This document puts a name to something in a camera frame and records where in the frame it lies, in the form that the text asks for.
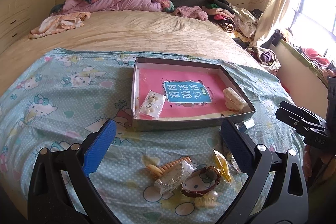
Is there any yellow hair ties bag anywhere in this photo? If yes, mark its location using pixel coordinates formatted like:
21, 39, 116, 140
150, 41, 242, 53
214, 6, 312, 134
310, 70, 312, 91
213, 150, 233, 184

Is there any large pearl hair clip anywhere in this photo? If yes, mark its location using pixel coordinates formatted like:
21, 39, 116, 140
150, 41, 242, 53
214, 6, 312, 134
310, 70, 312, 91
195, 190, 219, 209

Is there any cream hair claw clip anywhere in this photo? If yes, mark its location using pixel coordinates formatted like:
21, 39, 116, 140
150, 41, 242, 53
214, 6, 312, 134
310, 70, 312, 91
223, 87, 248, 111

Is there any wooden bead hair clip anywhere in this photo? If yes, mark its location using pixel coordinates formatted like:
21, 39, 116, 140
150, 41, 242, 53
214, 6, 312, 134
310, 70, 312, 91
146, 156, 192, 179

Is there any bagged pearl earrings card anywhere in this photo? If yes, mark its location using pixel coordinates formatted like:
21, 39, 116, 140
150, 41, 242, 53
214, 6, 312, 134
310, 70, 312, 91
139, 90, 166, 119

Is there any small blue box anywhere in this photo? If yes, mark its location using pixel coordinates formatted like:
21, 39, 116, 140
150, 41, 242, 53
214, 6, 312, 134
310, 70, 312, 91
238, 118, 255, 133

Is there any Hello Kitty blue sheet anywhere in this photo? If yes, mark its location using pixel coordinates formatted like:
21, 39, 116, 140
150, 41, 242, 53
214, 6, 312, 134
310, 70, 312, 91
0, 48, 305, 224

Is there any green window ledge cloth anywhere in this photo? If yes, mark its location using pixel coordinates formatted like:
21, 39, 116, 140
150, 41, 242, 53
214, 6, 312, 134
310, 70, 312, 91
278, 39, 335, 87

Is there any clothes heap by window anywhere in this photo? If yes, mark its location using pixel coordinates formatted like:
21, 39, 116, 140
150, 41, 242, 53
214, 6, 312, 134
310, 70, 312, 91
245, 47, 281, 75

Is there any pink book in tray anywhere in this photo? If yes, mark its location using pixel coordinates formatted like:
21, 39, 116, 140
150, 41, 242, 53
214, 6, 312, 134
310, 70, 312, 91
139, 68, 228, 119

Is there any dark cardboard box tray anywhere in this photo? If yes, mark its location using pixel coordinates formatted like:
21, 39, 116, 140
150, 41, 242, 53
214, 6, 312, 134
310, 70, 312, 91
131, 57, 256, 131

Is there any pile of clothes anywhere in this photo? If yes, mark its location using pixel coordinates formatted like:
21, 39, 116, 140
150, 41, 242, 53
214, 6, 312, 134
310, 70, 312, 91
202, 0, 259, 38

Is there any pink patterned garment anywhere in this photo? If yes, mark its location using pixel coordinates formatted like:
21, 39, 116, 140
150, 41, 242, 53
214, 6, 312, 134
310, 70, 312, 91
29, 12, 91, 39

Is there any beige bed cover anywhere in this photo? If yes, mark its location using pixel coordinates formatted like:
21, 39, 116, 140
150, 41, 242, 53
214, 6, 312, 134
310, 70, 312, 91
1, 11, 260, 93

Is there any mauve fuzzy garment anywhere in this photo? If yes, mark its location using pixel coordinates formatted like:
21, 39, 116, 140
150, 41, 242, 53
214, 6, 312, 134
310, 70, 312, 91
173, 6, 208, 21

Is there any purple quilt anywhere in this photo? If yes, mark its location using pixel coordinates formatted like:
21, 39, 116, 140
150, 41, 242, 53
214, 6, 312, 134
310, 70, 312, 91
61, 0, 163, 14

